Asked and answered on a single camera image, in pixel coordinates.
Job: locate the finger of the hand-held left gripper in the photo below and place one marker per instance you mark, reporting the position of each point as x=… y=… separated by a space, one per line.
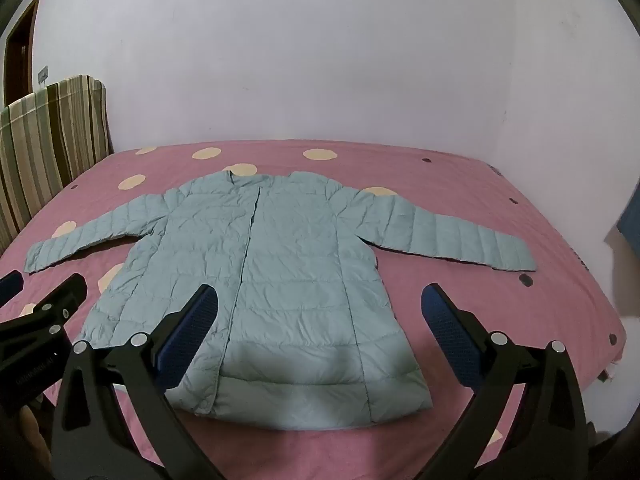
x=65 y=295
x=11 y=287

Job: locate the dark blue object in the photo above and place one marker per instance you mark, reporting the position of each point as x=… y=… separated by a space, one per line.
x=631 y=227

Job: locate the brown wooden door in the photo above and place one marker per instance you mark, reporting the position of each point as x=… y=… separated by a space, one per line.
x=20 y=60

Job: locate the pink polka dot bed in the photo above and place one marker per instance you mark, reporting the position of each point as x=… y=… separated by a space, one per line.
x=500 y=200

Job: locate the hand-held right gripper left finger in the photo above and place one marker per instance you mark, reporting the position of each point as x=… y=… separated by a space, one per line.
x=192 y=330

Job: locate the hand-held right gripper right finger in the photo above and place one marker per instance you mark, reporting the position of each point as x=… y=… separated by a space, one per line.
x=445 y=325

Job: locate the striped padded headboard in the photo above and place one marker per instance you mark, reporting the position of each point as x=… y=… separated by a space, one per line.
x=45 y=145

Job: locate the light blue puffer jacket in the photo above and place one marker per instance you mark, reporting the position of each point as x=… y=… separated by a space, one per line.
x=300 y=285

